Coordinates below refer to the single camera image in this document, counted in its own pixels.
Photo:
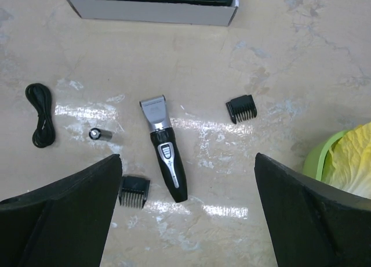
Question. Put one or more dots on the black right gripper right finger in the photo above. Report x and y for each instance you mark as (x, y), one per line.
(310, 222)

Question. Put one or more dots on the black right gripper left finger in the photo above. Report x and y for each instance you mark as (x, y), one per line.
(64, 223)

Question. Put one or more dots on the black clipper guard comb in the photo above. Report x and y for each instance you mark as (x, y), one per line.
(134, 191)

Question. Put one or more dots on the silver black cylindrical battery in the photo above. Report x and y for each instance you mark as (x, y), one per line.
(100, 134)

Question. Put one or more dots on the black silver hair clipper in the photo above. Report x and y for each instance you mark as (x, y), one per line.
(163, 138)

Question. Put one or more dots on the white clipper kit box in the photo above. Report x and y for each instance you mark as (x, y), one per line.
(156, 12)

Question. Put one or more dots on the green plastic basket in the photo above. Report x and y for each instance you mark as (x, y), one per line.
(314, 162)

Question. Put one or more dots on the yellow napa cabbage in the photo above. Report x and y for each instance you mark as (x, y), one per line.
(347, 164)

